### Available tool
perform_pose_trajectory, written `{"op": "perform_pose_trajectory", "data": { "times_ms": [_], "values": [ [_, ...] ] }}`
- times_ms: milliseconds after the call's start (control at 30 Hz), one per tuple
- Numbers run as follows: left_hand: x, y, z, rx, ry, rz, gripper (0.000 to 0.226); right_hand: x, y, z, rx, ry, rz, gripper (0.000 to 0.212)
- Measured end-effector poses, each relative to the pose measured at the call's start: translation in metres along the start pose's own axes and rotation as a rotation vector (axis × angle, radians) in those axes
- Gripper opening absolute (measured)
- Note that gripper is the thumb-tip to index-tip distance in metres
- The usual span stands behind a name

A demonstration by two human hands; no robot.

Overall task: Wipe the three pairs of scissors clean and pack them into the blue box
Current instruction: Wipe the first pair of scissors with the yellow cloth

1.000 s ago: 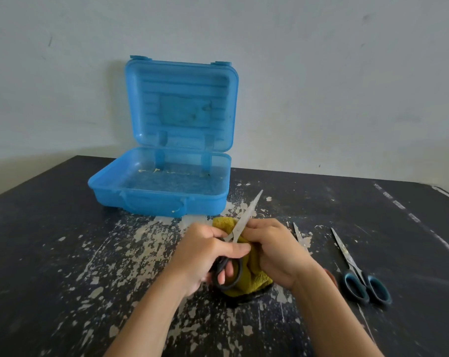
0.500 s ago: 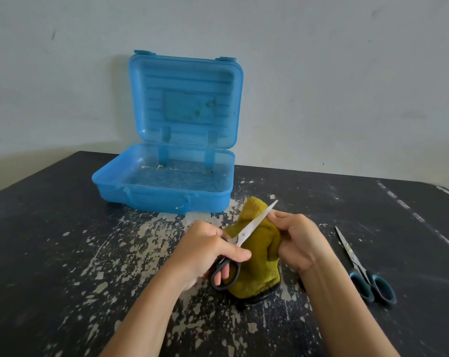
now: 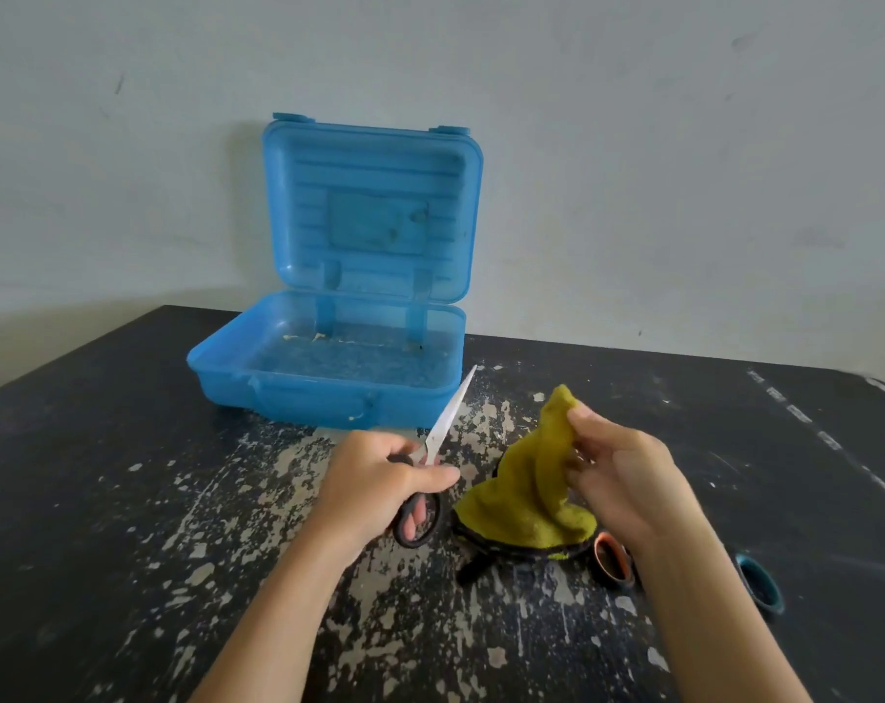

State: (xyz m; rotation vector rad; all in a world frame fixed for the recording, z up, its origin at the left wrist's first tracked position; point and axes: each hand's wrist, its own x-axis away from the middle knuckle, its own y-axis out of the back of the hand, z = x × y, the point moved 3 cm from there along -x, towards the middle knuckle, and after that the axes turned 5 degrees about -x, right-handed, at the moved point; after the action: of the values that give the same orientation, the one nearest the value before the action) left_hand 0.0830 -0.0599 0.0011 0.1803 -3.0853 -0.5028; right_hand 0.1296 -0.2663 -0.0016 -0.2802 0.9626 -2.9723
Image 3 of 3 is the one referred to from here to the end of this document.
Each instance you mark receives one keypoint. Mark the person's right hand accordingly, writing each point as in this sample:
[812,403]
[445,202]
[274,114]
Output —
[632,483]

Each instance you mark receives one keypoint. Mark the person's left hand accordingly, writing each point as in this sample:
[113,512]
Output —
[362,483]

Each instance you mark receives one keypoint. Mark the person's left thumb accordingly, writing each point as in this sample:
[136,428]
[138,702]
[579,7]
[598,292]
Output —
[431,477]

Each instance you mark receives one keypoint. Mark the person's right thumb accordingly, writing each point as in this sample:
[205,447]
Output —
[592,423]

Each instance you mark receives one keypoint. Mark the yellow-green cloth with black trim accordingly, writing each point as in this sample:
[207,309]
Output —
[519,497]

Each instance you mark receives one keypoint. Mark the person's left forearm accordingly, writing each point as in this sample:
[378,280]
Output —
[281,614]

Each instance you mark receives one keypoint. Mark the person's right forearm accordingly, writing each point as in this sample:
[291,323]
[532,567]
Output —
[713,622]

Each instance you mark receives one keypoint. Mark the orange tape roll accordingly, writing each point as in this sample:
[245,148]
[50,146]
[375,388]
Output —
[609,560]

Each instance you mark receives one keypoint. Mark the blue plastic hinged case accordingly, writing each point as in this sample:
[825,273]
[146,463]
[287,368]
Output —
[354,358]

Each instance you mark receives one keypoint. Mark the blue tape roll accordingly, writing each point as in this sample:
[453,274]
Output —
[761,585]

